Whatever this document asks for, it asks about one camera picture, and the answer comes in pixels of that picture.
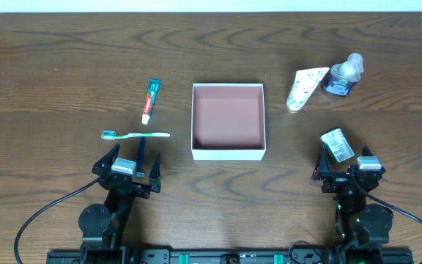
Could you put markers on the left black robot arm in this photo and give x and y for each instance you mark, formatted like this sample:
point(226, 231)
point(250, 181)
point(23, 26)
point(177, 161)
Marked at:
point(103, 224)

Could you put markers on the small green white box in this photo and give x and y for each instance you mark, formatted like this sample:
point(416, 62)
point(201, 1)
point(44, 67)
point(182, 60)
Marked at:
point(337, 145)

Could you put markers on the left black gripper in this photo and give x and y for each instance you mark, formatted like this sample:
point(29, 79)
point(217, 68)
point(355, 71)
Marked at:
point(131, 184)

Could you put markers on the Colgate toothpaste tube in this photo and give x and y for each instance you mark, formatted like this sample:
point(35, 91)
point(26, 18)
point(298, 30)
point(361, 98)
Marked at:
point(153, 89)

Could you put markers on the clear blue soap dispenser bottle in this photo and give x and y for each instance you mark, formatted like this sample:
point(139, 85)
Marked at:
point(344, 76)

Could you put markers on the white box pink interior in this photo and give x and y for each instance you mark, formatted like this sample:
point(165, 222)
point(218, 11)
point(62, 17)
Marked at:
point(228, 122)

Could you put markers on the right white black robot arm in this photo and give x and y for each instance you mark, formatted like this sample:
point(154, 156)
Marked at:
point(364, 227)

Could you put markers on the dark blue razor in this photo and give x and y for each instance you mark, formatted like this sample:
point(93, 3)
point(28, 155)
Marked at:
point(140, 158)

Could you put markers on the white Pantene tube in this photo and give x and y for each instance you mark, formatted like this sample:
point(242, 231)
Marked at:
point(305, 83)

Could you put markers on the green white toothbrush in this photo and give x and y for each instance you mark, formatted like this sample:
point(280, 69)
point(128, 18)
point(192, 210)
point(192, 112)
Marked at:
point(111, 135)

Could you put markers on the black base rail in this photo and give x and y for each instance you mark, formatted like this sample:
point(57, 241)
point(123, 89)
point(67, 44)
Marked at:
point(298, 254)

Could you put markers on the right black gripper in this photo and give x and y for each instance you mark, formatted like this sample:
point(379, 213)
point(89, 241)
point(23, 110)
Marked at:
point(343, 177)

